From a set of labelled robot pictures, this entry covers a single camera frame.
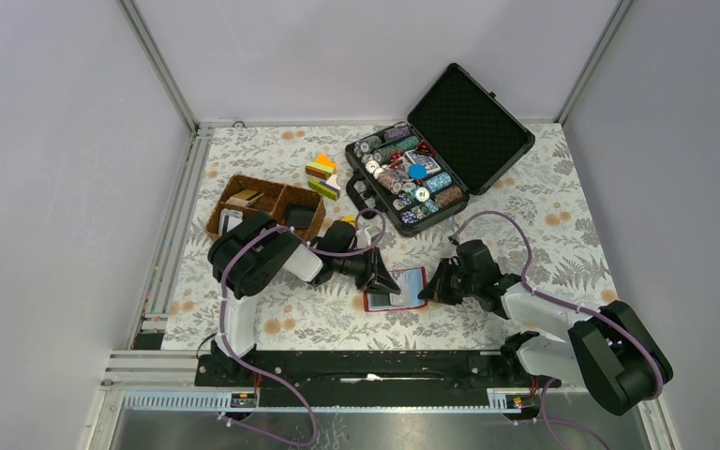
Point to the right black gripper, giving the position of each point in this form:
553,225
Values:
437,289

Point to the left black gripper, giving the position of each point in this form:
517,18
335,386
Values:
375,277

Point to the black VIP card stack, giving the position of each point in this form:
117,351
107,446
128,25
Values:
298,216

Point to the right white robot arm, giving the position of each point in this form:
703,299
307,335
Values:
608,351

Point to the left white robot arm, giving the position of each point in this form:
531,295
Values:
246,258

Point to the playing card deck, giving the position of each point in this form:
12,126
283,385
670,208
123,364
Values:
415,157

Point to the gold card stack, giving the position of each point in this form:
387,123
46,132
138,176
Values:
245,198

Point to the white card stack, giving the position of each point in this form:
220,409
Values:
228,220

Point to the floral tablecloth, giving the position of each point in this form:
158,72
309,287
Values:
535,219

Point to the brown wicker basket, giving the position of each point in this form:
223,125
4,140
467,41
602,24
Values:
274,202

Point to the green purple toy block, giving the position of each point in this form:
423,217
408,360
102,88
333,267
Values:
328,187

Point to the blue dealer chip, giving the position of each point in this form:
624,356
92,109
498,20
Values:
417,172

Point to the orange brown toy block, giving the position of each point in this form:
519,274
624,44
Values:
321,167

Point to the black poker chip case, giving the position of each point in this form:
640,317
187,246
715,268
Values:
464,127

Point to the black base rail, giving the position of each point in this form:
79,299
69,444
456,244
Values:
376,380

